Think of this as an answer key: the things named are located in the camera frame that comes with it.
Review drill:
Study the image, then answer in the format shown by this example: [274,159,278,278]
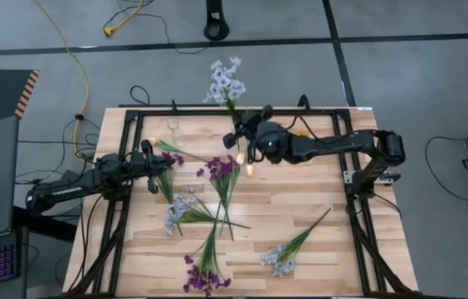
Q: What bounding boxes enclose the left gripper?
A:
[128,139,176,195]

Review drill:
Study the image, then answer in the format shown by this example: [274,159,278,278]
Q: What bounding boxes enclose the black floor cable bundle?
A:
[13,118,102,186]

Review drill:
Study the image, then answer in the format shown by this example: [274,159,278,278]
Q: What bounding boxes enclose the black cable loop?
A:
[297,94,312,113]
[129,85,152,107]

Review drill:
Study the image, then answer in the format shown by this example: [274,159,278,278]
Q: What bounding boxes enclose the long yellow extension cable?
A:
[33,0,90,164]

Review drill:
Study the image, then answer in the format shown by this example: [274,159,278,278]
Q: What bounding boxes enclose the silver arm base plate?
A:
[343,169,401,186]

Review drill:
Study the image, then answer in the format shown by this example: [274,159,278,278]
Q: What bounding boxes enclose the white artificial flower bunch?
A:
[202,56,248,121]
[259,207,333,278]
[162,185,251,238]

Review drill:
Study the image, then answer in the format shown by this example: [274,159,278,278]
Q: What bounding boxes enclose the small clear glass vase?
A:
[167,119,186,147]

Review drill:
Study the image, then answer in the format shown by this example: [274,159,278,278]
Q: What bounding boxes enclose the yellow cable with plug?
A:
[102,0,146,38]

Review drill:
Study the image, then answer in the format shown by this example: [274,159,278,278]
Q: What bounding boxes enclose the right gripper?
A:
[222,104,298,165]

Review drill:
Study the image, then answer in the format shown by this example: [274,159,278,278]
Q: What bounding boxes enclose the black stand base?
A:
[202,0,232,42]

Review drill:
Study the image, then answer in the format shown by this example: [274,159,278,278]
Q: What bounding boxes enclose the purple artificial flower bunch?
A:
[182,201,233,298]
[195,154,243,243]
[155,150,186,205]

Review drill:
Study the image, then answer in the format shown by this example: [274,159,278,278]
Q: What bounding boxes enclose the black metal table frame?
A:
[66,106,420,299]

